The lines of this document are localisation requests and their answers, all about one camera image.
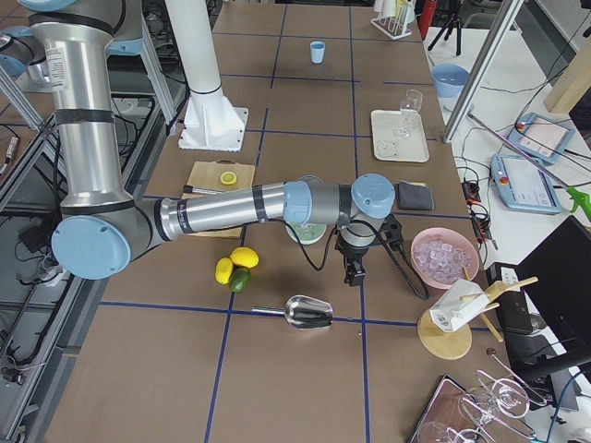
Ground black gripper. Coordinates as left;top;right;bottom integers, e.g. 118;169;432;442
335;228;374;287

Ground light green bowl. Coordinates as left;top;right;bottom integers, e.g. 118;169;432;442
285;223;327;245

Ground ice cubes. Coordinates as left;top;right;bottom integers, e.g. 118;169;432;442
295;223;322;241

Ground light blue plastic cup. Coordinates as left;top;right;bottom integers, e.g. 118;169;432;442
309;41;326;65

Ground steel ice scoop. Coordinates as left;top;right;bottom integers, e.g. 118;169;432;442
251;294;333;329

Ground pink bowl of ice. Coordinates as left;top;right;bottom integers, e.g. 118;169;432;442
410;227;480;289

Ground blue bowl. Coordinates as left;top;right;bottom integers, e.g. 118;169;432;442
431;64;470;98

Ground white carton box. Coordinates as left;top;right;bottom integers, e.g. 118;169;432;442
429;279;488;333

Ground yellow lemon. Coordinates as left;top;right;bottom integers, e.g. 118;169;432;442
214;257;234;285
230;246;259;269

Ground wooden mug stand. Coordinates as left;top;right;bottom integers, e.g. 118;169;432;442
417;277;538;360

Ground green lime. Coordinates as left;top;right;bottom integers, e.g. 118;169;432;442
229;268;251;293

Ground cream bear tray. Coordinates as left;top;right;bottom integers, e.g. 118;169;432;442
370;110;429;163

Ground lemon half slice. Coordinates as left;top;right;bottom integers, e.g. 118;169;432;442
220;171;237;186

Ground clear wine glass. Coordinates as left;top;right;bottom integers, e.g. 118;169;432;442
393;89;423;139

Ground blue teach pendant near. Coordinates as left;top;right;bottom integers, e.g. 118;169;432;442
490;154;562;215

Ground blue teach pendant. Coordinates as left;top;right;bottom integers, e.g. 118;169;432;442
508;113;575;165
490;154;562;215

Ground hanging wine glasses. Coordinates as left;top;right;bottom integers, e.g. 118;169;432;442
408;370;538;442

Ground black monitor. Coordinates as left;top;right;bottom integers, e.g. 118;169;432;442
513;216;590;381

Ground blue teach pendant far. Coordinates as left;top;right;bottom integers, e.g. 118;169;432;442
508;113;575;165

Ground green spray bottle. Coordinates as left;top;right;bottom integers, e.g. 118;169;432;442
566;186;591;219

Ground black tripod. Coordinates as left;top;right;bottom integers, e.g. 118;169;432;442
428;12;463;56

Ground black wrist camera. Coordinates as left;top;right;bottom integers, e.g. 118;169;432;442
380;214;404;253

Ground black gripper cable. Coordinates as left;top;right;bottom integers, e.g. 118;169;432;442
297;221;430;301

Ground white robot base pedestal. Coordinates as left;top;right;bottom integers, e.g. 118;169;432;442
165;0;248;152

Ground white wire rack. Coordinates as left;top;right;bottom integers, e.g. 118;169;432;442
370;0;415;41

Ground aluminium frame post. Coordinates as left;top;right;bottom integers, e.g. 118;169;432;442
442;0;525;143

